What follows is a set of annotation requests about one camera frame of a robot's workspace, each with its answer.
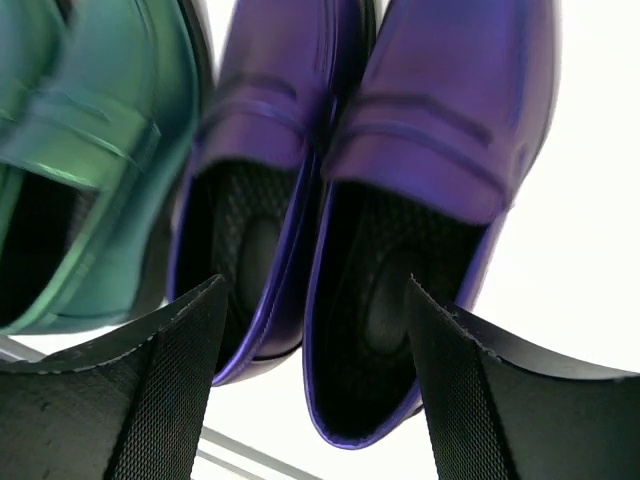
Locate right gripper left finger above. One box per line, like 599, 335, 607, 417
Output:
1, 276, 227, 480

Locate purple loafer shoe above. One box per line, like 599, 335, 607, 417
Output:
167, 1, 376, 386
303, 1, 560, 450

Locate aluminium mounting rail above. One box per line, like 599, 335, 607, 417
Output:
0, 334, 321, 480

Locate green loafer shoe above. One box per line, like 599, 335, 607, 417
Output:
1, 1, 213, 335

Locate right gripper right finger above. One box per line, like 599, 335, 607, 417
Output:
408, 281, 639, 479

